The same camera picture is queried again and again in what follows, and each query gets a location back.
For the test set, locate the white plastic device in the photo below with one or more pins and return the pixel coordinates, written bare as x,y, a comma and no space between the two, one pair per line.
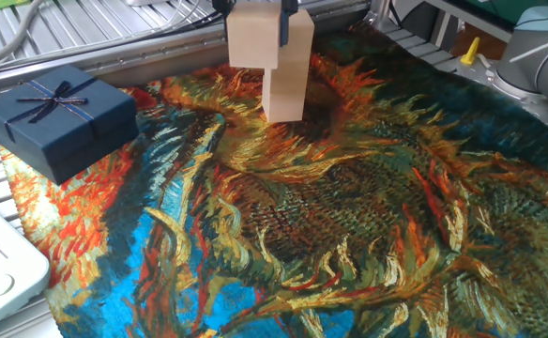
2,263

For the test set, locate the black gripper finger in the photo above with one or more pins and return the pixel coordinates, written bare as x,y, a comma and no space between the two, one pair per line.
222,7
285,19

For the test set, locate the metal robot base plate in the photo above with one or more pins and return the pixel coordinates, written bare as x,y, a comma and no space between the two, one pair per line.
504,91

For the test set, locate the navy gift box with ribbon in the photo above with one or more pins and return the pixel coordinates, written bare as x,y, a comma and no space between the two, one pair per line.
58,122

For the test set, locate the sunflower painting cloth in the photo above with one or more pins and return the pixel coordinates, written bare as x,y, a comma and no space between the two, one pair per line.
349,235

